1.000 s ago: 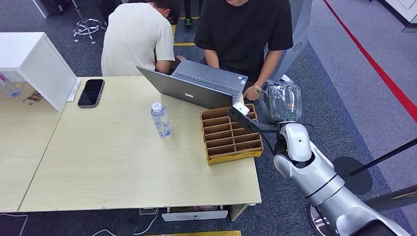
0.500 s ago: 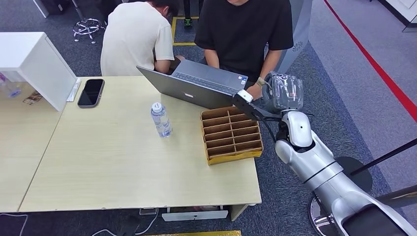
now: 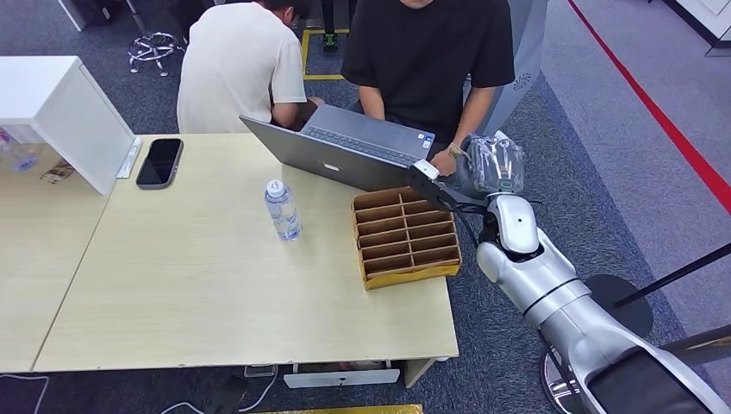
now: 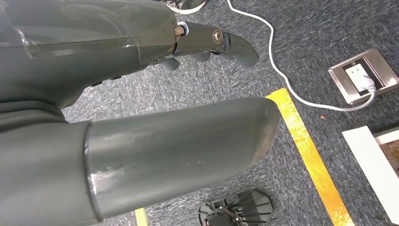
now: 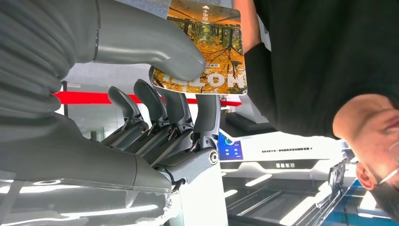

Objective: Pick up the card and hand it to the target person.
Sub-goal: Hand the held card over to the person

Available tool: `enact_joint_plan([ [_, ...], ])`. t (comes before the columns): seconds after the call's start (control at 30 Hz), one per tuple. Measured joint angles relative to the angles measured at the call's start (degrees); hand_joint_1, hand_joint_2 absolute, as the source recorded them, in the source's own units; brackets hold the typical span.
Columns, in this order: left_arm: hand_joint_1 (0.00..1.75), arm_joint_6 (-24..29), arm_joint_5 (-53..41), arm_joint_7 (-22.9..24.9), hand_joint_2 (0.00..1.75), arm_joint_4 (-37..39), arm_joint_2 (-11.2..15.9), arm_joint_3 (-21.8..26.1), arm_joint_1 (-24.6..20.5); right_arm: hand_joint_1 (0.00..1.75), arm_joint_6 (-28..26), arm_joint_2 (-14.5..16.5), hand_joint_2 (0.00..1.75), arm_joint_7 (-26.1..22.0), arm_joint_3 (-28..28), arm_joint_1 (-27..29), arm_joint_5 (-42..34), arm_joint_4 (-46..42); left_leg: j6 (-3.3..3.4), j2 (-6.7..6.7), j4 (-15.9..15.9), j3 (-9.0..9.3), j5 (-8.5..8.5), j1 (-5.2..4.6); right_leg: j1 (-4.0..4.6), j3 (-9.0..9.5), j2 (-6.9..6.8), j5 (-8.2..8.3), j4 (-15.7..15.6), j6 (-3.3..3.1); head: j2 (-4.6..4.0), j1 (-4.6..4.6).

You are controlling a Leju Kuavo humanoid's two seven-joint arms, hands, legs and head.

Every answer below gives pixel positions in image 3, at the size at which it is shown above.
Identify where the person's left hand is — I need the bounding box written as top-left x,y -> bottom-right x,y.
428,147 -> 459,178

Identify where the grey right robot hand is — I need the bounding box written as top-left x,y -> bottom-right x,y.
453,129 -> 526,200

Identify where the wooden slotted card organizer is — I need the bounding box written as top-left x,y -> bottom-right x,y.
350,185 -> 463,292

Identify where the person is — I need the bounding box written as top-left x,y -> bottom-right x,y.
176,0 -> 326,136
341,0 -> 517,178

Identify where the grey white kiosk pillar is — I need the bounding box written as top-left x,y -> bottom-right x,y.
462,0 -> 550,140

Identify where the grey laptop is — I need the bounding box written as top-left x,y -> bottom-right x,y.
239,103 -> 437,193

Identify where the clear plastic water bottle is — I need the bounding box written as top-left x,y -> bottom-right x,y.
263,179 -> 303,242

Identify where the black stand with green foot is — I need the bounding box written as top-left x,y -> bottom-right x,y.
321,0 -> 340,49

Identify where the black round stanchion base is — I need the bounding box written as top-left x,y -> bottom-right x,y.
582,273 -> 654,340

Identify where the thin black stanchion pole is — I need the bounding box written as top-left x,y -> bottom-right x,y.
613,241 -> 731,311

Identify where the chrome round stanchion base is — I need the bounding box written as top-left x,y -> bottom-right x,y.
539,342 -> 590,414

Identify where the white under-desk tray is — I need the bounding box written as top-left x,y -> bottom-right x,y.
283,368 -> 402,391

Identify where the white black-trimmed counter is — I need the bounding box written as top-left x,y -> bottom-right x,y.
661,0 -> 731,59

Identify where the black smartphone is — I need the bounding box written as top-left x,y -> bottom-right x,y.
134,137 -> 185,191

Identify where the white flat strip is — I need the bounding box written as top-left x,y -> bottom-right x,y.
116,136 -> 143,180

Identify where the chrome office chair base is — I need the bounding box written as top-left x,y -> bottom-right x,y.
126,0 -> 188,78

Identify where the white cabinet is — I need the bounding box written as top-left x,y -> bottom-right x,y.
0,55 -> 136,197

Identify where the small printed packet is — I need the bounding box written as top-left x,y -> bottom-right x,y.
40,159 -> 77,185

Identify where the small clear plastic bottle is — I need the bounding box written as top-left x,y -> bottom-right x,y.
0,126 -> 39,173

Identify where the black pale-tipped wrist camera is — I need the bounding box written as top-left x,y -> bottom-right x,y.
405,159 -> 490,216

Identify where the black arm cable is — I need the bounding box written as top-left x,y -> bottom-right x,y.
455,197 -> 496,248

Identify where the yellow floor tape frame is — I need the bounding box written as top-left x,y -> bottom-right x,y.
300,28 -> 351,82

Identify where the thin white floor cable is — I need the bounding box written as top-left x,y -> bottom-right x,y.
0,373 -> 50,414

